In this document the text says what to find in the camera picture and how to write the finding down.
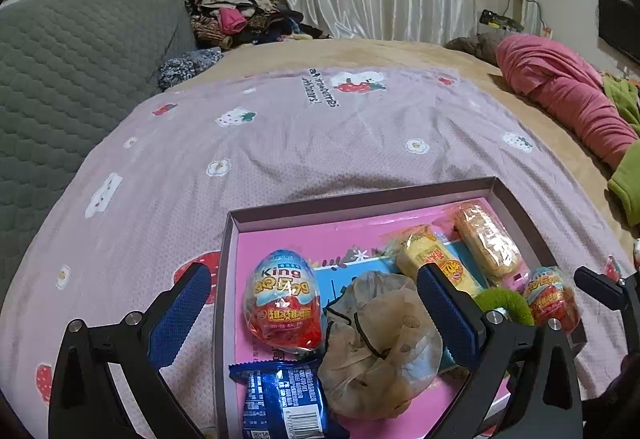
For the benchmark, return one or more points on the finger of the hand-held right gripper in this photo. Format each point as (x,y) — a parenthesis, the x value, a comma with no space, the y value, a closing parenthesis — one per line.
(600,284)

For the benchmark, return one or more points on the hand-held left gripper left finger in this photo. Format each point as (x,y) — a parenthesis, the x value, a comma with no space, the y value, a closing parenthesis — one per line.
(182,314)

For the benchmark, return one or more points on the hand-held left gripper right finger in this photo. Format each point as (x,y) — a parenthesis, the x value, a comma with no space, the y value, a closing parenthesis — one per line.
(445,314)

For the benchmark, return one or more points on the toy egg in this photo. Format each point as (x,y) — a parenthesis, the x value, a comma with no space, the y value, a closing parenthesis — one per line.
(547,299)
(280,299)

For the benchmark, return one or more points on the green scrunchie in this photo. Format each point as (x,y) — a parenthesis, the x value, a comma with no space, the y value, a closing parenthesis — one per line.
(505,301)

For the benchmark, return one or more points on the yellow cake packet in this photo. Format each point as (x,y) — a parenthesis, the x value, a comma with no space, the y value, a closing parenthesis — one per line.
(420,254)

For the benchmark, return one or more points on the beige scrunchie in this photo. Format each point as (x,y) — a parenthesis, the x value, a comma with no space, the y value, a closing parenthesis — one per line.
(380,369)

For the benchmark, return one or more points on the clear wafer biscuit packet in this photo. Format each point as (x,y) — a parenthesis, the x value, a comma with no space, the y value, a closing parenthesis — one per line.
(487,239)

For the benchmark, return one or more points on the blue snack packet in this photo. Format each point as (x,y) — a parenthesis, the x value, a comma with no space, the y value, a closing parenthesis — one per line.
(280,404)

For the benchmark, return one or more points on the shallow grey box tray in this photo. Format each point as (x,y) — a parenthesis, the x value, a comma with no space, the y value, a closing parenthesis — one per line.
(350,201)

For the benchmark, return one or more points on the green blanket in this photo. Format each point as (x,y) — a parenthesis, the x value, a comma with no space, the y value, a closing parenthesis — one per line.
(627,189)

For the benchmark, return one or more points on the pink quilt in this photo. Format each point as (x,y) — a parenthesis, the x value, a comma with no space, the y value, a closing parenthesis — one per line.
(550,74)

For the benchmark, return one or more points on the blue patterned cloth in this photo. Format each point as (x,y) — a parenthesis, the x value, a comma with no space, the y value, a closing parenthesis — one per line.
(187,66)

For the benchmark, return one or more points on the black television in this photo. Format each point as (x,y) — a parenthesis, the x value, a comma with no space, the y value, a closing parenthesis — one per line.
(620,26)

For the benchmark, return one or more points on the grey quilted headboard cover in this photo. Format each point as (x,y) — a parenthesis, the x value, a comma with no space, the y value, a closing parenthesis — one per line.
(75,79)

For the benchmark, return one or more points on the dark cloth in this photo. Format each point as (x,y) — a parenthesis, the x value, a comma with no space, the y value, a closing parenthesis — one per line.
(475,46)

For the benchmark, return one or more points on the black yellow object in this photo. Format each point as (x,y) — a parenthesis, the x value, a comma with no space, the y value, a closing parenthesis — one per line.
(497,19)

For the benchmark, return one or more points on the pile of clothes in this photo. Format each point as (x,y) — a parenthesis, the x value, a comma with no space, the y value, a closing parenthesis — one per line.
(235,19)

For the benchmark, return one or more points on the metal chair frame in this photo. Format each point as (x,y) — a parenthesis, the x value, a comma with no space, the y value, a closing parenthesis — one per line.
(527,14)

